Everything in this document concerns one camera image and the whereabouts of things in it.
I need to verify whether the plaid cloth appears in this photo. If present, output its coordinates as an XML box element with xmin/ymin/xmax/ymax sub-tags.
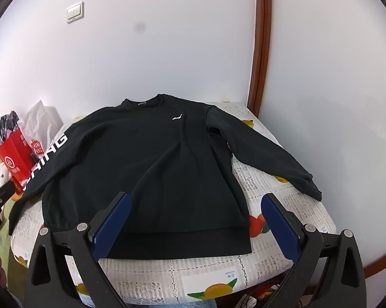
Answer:
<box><xmin>0</xmin><ymin>111</ymin><xmax>22</xmax><ymax>145</ymax></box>

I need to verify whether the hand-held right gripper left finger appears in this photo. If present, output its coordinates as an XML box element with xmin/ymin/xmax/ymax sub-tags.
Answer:
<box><xmin>24</xmin><ymin>191</ymin><xmax>131</xmax><ymax>308</ymax></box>

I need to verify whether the white plastic shopping bag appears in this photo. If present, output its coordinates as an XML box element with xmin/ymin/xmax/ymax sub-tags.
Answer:
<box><xmin>18</xmin><ymin>100</ymin><xmax>65</xmax><ymax>155</ymax></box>

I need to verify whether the black sweatshirt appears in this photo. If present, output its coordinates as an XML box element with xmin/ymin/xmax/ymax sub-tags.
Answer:
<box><xmin>8</xmin><ymin>94</ymin><xmax>323</xmax><ymax>260</ymax></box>

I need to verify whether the white wall light switch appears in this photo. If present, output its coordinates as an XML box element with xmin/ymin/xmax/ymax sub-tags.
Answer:
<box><xmin>66</xmin><ymin>2</ymin><xmax>84</xmax><ymax>24</ymax></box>

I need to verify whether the green cloth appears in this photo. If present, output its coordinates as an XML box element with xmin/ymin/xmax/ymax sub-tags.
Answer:
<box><xmin>0</xmin><ymin>196</ymin><xmax>23</xmax><ymax>241</ymax></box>

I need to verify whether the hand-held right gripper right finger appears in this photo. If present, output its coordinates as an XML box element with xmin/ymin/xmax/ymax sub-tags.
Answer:
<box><xmin>261</xmin><ymin>192</ymin><xmax>367</xmax><ymax>308</ymax></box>

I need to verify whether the fruit print tablecloth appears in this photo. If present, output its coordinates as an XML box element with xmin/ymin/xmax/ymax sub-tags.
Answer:
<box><xmin>10</xmin><ymin>101</ymin><xmax>338</xmax><ymax>305</ymax></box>

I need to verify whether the red paper bag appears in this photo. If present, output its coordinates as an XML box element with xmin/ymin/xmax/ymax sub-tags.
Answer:
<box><xmin>0</xmin><ymin>128</ymin><xmax>44</xmax><ymax>196</ymax></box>

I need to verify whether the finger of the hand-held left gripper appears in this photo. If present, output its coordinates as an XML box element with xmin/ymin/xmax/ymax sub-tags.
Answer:
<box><xmin>0</xmin><ymin>183</ymin><xmax>15</xmax><ymax>204</ymax></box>

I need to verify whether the brown wooden door frame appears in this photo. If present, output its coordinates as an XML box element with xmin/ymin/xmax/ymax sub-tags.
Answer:
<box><xmin>247</xmin><ymin>0</ymin><xmax>273</xmax><ymax>118</ymax></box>

